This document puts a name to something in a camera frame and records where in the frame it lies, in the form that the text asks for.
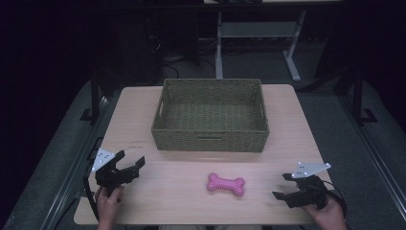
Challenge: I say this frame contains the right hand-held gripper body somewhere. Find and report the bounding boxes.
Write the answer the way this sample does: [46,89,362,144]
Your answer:
[285,161,332,211]

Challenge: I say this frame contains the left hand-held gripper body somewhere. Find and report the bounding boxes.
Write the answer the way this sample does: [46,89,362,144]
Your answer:
[91,148,142,196]

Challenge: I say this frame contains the person's left hand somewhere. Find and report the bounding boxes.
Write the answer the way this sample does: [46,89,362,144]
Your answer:
[96,186,125,225]

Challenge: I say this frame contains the person's right hand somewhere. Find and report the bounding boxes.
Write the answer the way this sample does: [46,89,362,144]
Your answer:
[302,195,349,225]

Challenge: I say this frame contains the pink bone toy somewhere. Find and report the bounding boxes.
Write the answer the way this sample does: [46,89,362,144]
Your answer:
[206,172,246,197]

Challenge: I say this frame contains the black metal stand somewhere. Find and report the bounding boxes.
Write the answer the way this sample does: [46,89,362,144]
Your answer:
[79,72,107,125]
[350,67,379,127]

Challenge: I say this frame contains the green woven basket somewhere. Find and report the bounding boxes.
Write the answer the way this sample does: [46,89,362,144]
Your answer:
[150,78,270,153]

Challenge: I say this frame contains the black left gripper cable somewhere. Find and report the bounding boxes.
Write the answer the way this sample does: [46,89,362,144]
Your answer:
[82,164,101,222]

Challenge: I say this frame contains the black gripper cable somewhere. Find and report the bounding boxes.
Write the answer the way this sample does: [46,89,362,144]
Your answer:
[322,180,348,217]
[82,164,101,222]

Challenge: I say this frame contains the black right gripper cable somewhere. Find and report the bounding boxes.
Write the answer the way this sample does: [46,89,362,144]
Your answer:
[322,180,348,217]

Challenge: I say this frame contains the aluminium rail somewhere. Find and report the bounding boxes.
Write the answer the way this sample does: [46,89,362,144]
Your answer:
[339,95,406,222]
[39,95,111,230]

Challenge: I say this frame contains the cables on floor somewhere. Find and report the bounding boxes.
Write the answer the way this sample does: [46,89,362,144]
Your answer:
[147,34,218,81]

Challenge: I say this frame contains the white metal desk frame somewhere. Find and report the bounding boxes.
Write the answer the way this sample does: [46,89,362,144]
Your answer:
[214,9,308,83]

